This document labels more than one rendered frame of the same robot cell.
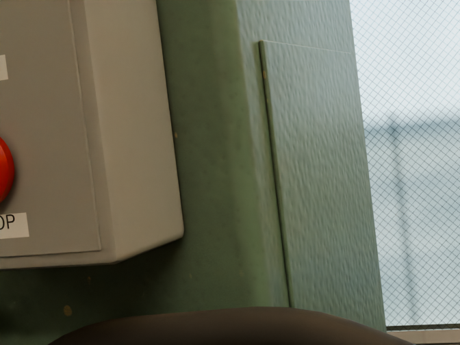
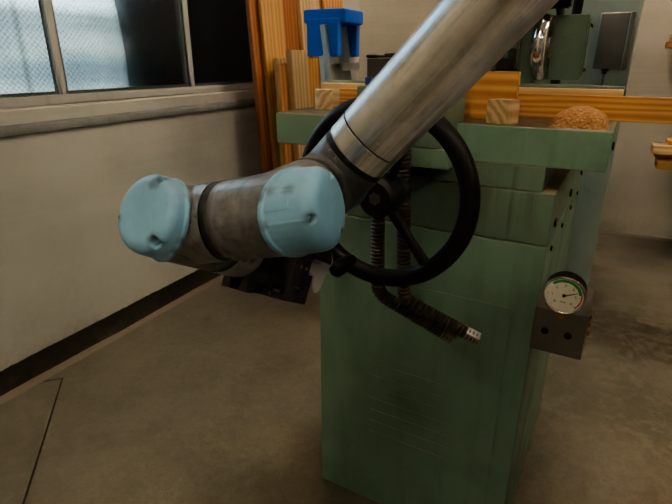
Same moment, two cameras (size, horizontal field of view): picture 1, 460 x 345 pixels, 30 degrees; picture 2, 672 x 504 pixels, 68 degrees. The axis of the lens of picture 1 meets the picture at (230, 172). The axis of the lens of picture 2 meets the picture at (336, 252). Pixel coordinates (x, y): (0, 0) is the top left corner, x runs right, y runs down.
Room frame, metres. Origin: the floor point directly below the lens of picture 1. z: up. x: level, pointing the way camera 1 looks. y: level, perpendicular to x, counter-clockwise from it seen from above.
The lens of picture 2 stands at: (0.70, 1.36, 1.00)
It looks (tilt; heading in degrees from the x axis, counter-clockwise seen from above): 21 degrees down; 277
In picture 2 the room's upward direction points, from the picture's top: straight up
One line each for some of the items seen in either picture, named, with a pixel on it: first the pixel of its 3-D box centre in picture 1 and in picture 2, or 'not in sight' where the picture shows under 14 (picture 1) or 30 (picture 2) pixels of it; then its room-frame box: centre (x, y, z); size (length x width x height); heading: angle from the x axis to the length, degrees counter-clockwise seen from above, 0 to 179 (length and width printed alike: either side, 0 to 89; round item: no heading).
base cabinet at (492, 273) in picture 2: not in sight; (450, 328); (0.56, 0.21, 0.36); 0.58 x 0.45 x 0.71; 68
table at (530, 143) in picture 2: not in sight; (427, 134); (0.66, 0.41, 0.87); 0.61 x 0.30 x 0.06; 158
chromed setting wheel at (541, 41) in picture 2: not in sight; (542, 47); (0.43, 0.25, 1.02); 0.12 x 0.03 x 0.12; 68
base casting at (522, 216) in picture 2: not in sight; (466, 173); (0.55, 0.21, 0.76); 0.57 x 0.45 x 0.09; 68
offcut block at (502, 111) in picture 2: not in sight; (502, 111); (0.54, 0.49, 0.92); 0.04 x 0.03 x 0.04; 136
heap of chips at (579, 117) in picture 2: not in sight; (580, 115); (0.42, 0.49, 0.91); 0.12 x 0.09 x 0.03; 68
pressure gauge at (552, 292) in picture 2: not in sight; (564, 296); (0.44, 0.61, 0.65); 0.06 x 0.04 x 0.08; 158
